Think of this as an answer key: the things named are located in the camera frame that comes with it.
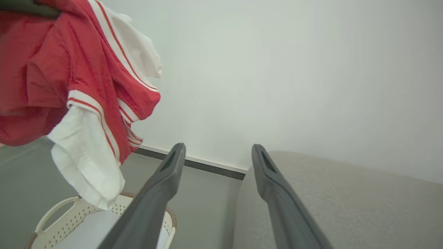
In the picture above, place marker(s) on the dark grey skirting board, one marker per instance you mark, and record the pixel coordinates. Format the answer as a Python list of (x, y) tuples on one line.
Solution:
[(197, 163)]

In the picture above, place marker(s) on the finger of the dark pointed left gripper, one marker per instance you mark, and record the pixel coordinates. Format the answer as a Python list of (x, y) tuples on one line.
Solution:
[(24, 7)]

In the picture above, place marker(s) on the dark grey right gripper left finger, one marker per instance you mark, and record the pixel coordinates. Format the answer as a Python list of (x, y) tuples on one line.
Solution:
[(148, 211)]

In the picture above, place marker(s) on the red and white shirt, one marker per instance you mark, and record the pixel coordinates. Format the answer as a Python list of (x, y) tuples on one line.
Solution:
[(72, 83)]

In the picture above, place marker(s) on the beige fabric sofa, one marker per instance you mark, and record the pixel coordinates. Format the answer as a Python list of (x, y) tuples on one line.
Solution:
[(353, 207)]

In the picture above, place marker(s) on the cream perforated laundry basket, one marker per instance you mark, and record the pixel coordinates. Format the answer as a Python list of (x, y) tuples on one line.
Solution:
[(65, 224)]

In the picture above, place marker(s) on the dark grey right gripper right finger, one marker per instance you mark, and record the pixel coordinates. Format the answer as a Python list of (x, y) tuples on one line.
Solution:
[(287, 214)]

